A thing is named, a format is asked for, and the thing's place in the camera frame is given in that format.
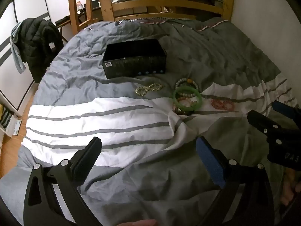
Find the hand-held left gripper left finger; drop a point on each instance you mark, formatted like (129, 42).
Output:
(85, 162)

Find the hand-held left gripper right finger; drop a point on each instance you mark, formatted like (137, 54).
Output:
(210, 162)

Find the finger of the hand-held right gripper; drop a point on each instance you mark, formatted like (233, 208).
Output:
(259, 121)
(285, 110)

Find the green jade bangle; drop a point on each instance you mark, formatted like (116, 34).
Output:
(176, 97)

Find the black rectangular box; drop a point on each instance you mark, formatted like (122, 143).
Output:
(134, 63)

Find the person's right hand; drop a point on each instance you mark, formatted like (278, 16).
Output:
(288, 188)

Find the person's left hand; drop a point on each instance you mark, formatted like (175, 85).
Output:
(138, 223)

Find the grey white striped duvet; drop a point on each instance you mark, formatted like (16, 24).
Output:
(117, 113)

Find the white shelf unit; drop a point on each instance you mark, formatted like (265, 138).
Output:
(7, 120)

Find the light blue cloth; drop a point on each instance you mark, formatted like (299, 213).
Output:
(17, 56)

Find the black puffer jacket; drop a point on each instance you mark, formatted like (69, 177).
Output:
(37, 44)

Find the dark side table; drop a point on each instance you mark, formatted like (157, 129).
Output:
(62, 21)

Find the wooden ladder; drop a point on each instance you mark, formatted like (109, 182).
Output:
(73, 9)

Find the white sliding wardrobe door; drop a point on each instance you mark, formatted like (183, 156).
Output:
(21, 9)

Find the wooden bed frame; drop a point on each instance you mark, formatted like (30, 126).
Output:
(164, 3)

